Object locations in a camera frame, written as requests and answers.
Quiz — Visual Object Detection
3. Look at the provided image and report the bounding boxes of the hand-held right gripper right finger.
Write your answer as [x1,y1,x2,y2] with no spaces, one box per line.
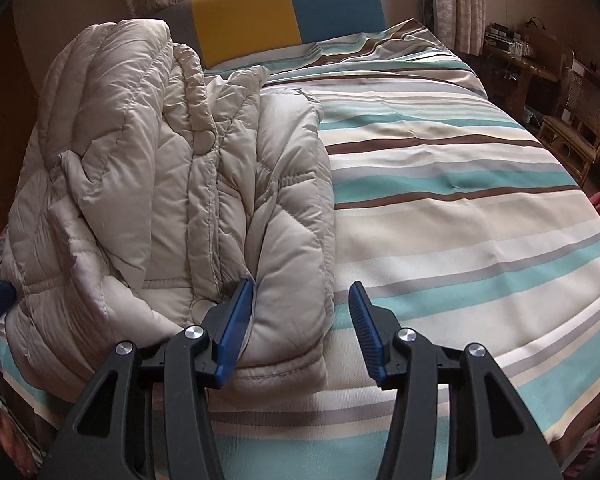
[348,281,563,480]

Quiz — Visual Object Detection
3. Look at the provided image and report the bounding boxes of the beige puffer jacket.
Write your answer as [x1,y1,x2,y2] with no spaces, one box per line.
[2,18,337,391]

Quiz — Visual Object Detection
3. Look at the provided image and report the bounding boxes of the wooden rattan chair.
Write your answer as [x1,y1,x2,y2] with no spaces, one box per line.
[537,50,600,186]

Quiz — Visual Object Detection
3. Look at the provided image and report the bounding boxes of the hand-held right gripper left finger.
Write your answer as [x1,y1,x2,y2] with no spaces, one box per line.
[40,279,257,480]

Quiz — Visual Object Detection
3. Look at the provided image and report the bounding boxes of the wooden desk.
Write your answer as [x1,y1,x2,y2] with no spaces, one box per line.
[482,25,576,121]

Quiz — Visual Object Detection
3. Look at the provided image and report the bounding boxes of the striped bed cover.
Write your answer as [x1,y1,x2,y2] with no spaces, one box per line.
[0,17,600,480]

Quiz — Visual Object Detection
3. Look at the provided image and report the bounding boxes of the grey yellow blue headboard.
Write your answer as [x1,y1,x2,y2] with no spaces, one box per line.
[147,0,387,68]

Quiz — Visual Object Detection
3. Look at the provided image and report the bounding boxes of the striped pillow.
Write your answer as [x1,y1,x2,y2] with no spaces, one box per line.
[202,40,331,81]

